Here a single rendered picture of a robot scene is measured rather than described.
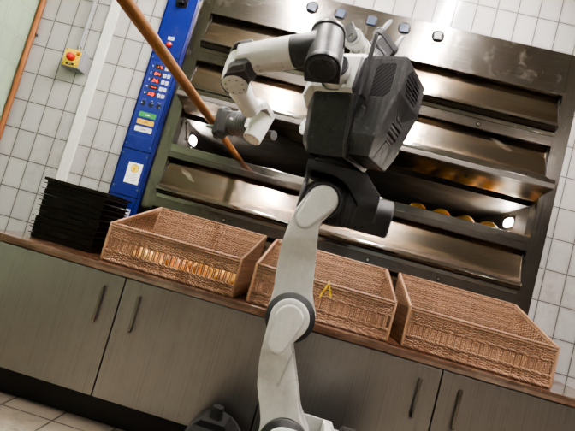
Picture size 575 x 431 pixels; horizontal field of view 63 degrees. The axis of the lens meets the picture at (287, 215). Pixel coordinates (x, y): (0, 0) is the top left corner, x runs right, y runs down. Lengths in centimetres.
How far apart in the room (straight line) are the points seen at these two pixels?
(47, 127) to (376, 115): 187
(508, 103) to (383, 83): 129
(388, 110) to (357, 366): 92
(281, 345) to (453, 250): 126
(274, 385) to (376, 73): 93
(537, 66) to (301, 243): 172
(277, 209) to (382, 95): 110
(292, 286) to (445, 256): 114
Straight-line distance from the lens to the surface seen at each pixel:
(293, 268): 137
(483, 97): 255
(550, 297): 254
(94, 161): 260
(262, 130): 161
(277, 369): 138
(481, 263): 241
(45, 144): 274
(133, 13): 109
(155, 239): 190
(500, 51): 267
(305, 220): 134
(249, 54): 138
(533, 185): 240
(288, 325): 133
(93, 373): 197
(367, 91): 138
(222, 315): 179
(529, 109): 261
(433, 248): 235
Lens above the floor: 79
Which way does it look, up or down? 5 degrees up
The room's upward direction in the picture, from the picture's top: 16 degrees clockwise
